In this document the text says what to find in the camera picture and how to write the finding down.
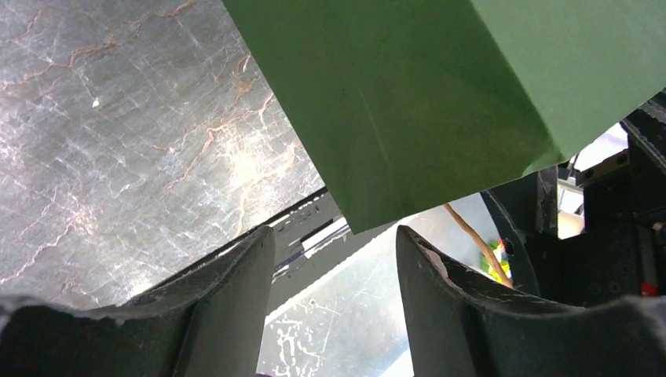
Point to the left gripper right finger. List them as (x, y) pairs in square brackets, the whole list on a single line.
[(461, 323)]

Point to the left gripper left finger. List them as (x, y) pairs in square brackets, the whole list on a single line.
[(207, 320)]

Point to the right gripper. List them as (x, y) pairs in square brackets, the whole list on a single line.
[(621, 249)]

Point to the green and brown paper bag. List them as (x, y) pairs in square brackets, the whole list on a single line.
[(406, 105)]

